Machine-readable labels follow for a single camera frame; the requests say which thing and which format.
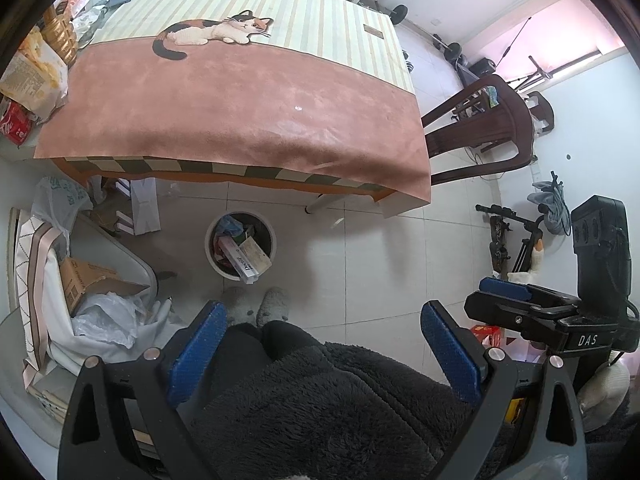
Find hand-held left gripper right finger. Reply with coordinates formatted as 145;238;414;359
421;301;588;480

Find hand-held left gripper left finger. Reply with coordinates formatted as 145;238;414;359
57;301;229;480

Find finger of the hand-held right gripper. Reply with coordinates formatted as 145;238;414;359
464;294;553;330
478;276;581;311

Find white round trash bin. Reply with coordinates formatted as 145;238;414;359
205;211;276;286

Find long white box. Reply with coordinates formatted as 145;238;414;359
232;240;274;286

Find pink box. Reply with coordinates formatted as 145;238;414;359
215;235;246;269

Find blue packet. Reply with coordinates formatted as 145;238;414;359
216;216;246;239

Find red box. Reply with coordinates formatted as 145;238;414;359
470;324;504;346

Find white plush toy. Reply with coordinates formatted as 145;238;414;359
507;240;546;286

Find brown carved wood piece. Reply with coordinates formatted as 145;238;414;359
489;215;511;271

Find black tripod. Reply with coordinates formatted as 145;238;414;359
475;203;544;274

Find white plastic bags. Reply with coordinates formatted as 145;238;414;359
40;255;192;377

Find grey fluffy slipper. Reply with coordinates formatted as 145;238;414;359
222;287;261;326
256;287;291;324

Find person's right leg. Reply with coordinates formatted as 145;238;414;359
260;320;327;362

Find white hat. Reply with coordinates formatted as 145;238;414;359
580;360;631;431

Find brown cardboard box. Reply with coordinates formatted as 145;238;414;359
59;256;151;314

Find dark stool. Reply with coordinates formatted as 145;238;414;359
525;91;556;134

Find dark wooden chair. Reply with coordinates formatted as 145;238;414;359
421;74;539;186

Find black microphone stand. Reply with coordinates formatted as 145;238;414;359
497;17;554;87

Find white bag with green print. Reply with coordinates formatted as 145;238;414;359
32;176;96;234

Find pink curtain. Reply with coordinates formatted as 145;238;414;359
465;0;627;82

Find black barbell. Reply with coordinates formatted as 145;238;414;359
430;35;469;69

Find table with cat tablecloth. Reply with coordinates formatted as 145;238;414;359
34;0;432;206

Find red packet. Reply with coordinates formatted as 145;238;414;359
0;97;39;146

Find black dumbbell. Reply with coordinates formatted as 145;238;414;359
380;4;409;26

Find yellow snack bag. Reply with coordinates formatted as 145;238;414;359
0;27;70;124

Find golden jar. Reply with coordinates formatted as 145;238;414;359
41;7;80;66

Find clear plastic wrap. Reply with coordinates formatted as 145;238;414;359
75;6;109;44

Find orange packet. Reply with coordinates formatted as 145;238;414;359
55;0;94;19

